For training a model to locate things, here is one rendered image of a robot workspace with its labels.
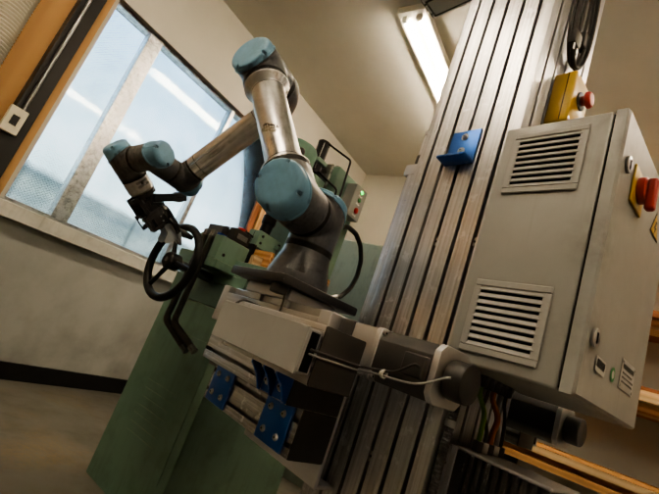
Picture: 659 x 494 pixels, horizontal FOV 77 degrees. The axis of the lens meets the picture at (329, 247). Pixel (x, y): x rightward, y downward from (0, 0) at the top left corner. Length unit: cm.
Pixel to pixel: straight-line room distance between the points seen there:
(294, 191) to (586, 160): 51
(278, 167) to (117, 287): 217
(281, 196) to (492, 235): 41
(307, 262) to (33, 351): 214
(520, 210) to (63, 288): 246
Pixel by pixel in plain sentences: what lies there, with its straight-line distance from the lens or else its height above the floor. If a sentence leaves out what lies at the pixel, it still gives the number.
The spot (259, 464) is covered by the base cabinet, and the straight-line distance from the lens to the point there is 183.
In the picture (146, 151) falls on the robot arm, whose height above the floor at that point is 103.
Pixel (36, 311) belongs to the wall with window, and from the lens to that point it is 277.
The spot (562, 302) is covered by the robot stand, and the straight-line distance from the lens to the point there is 71.
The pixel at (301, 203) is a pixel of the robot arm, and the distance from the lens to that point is 84.
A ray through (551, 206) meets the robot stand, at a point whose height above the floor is 105.
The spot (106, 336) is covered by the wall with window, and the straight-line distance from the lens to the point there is 298.
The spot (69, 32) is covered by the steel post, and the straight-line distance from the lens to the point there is 270.
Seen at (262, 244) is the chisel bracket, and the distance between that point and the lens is 174.
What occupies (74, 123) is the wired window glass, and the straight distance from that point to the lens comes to 281.
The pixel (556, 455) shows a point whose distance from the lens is 308.
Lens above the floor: 70
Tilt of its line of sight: 14 degrees up
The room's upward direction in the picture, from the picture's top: 20 degrees clockwise
